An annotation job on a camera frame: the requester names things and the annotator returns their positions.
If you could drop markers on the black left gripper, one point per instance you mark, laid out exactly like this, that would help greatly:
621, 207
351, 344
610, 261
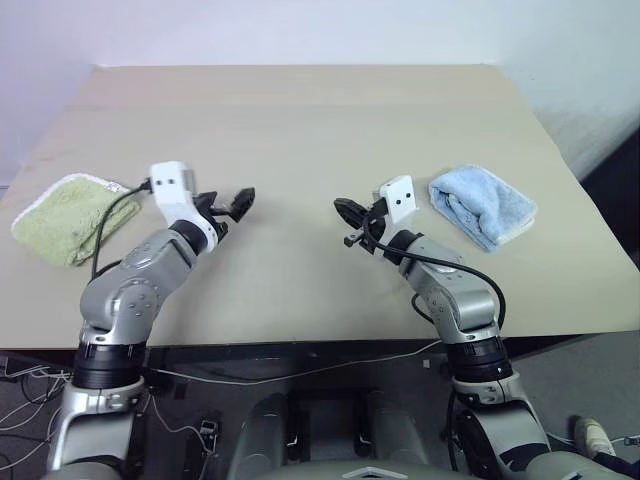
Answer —
207, 202

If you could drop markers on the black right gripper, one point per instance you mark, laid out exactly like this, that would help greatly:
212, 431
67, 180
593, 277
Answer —
376, 207

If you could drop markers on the green towel with white edge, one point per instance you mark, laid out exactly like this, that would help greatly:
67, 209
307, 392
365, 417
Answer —
65, 215

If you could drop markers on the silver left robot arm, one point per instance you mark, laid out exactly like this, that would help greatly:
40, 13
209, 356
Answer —
130, 290

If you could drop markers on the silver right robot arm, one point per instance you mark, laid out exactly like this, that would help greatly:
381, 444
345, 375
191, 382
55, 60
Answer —
460, 310

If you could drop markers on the light blue folded towel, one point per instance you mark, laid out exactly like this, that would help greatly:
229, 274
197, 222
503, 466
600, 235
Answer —
482, 200

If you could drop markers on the dark grey rounded shape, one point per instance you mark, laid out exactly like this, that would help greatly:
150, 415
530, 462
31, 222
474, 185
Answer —
265, 435
395, 435

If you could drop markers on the small black floor device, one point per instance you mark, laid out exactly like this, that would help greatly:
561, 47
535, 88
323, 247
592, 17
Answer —
209, 427

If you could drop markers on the white shoe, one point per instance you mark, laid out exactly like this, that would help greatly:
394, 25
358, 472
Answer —
594, 435

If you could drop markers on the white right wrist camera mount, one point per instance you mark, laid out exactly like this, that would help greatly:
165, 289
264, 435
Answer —
399, 197

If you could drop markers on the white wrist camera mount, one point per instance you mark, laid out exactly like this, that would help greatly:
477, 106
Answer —
172, 192
399, 197

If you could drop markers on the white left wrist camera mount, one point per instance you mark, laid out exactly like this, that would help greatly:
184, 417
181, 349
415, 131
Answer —
172, 192

